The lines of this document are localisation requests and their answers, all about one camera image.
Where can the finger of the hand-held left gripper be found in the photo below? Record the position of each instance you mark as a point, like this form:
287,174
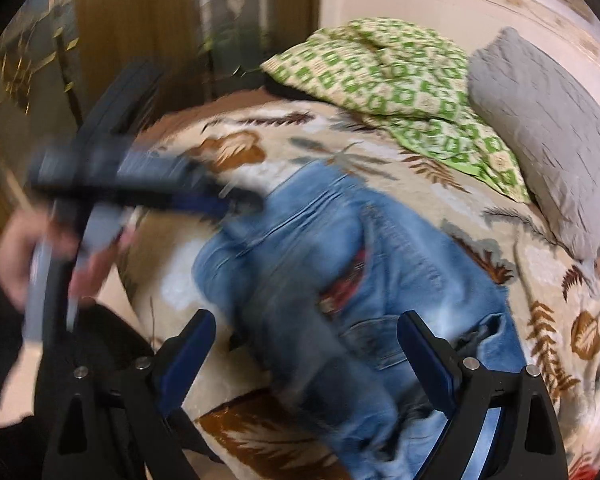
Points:
205,205

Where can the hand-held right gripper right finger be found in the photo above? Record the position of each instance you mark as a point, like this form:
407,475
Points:
425,360

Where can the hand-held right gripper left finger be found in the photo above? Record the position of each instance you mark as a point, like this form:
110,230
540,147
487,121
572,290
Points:
190,360

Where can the blue denim pants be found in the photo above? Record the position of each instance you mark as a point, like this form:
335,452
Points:
305,240

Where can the person's left hand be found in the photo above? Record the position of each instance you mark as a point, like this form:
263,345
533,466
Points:
15,260

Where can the leaf printed blanket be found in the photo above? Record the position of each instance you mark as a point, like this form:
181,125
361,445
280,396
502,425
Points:
290,135

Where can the wooden wardrobe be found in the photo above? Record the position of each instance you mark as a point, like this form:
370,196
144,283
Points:
130,20

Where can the red object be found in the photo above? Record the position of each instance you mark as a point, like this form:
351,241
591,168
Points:
586,472

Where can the green patterned pillow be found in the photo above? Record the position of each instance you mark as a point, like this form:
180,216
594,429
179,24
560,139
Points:
380,75

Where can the grey quilted pillow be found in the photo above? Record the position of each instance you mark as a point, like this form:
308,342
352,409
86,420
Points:
545,125

